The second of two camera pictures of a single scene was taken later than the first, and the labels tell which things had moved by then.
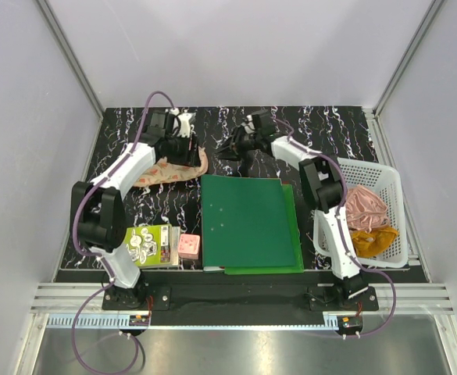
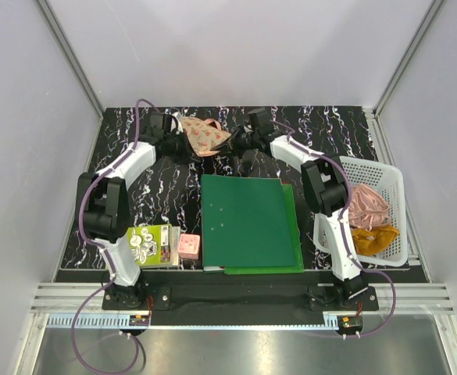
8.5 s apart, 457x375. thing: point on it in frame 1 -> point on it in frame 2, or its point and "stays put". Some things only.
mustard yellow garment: [372, 244] stays put
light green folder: [296, 238] stays put
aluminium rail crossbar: [410, 298] stays put
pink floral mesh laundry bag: [163, 171] -> [204, 134]
